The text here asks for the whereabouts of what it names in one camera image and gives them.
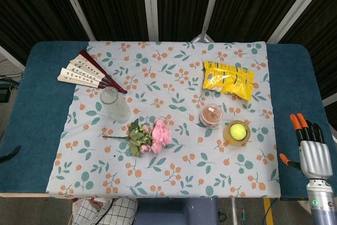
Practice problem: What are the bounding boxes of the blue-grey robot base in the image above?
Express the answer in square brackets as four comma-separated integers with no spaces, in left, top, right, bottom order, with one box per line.
[134,198,219,225]

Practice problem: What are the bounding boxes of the clear packing tape roll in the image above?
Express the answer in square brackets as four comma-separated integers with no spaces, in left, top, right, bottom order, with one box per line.
[223,120,252,147]

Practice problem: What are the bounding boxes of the black electrical box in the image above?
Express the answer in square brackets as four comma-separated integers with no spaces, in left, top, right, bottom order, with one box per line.
[0,80,13,102]

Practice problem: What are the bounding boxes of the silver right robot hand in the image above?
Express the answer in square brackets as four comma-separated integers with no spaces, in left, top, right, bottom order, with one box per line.
[279,113,334,180]

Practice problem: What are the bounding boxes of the teal table cover cloth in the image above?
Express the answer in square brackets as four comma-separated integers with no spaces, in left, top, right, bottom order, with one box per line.
[0,41,337,201]

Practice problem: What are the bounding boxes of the clear plastic jar brown snacks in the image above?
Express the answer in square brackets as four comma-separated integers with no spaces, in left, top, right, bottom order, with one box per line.
[199,103,223,129]

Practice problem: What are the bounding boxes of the textured clear glass vase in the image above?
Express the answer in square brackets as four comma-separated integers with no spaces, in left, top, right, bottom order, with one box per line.
[99,86,132,124]

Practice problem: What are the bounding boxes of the pink rose bouquet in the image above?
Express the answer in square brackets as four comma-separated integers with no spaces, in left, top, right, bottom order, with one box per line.
[102,118,172,158]

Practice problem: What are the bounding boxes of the yellow snack bag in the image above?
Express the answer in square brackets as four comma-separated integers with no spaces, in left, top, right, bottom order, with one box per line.
[202,60,256,102]

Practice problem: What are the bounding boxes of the paper folding fan with calligraphy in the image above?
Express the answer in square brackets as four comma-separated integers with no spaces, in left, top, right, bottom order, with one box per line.
[56,50,128,94]

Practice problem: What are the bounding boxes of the white black checkered bag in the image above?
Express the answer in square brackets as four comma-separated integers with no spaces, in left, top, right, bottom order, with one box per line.
[71,197,139,225]

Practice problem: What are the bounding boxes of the white metal frame post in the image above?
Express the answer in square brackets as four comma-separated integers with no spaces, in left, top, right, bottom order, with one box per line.
[322,95,337,107]
[55,0,95,41]
[141,0,159,42]
[0,45,26,68]
[266,0,337,43]
[191,0,225,43]

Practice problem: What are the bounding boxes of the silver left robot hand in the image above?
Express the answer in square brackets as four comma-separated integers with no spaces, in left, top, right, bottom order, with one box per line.
[0,145,21,164]

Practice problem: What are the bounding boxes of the floral orange berry tablecloth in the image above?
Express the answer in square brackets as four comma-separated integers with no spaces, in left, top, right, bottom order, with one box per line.
[45,41,280,199]

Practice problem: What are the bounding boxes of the yellow-green tennis ball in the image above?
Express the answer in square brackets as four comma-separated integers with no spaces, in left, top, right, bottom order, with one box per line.
[229,123,247,141]

